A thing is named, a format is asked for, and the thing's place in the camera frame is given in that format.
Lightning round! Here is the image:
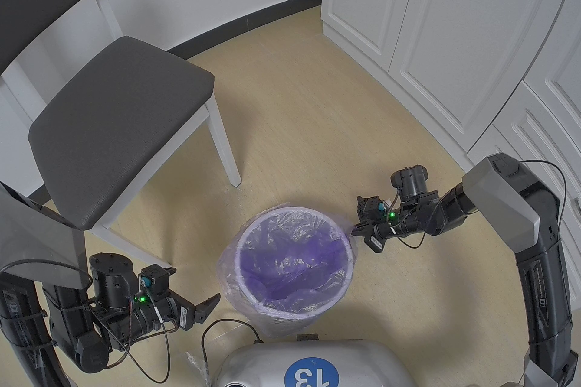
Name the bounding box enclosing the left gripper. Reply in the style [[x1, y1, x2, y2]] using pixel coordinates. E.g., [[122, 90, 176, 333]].
[[136, 294, 222, 338]]

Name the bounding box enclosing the clear plastic wrapper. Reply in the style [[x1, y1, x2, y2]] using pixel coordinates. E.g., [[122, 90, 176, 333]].
[[185, 350, 214, 387]]

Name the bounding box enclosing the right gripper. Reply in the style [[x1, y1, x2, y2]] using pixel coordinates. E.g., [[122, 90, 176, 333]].
[[350, 213, 409, 255]]

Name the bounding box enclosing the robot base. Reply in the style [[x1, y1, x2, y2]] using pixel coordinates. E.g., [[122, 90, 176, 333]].
[[218, 333, 400, 387]]

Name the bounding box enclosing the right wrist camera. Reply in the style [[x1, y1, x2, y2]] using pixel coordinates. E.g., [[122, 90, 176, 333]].
[[358, 194, 390, 223]]

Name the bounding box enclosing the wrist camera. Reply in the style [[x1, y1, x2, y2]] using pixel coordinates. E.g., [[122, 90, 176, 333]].
[[138, 265, 177, 302], [358, 194, 390, 223]]

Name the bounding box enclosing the white wardrobe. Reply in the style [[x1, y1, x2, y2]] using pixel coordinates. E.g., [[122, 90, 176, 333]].
[[320, 0, 581, 241]]

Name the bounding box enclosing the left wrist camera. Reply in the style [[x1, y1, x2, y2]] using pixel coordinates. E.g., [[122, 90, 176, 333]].
[[138, 265, 177, 302]]

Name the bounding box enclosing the black cable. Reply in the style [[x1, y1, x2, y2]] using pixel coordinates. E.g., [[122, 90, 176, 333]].
[[520, 159, 568, 241], [201, 318, 265, 381], [123, 322, 172, 382]]

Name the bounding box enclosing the white trash bin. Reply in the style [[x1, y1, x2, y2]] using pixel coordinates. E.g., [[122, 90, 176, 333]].
[[236, 206, 354, 324]]

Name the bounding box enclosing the purple plastic bag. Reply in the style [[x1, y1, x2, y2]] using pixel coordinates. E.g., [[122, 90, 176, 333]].
[[218, 203, 359, 338]]

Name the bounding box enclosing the white chair grey seat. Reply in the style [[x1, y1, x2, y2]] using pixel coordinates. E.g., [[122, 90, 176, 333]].
[[0, 0, 242, 268]]

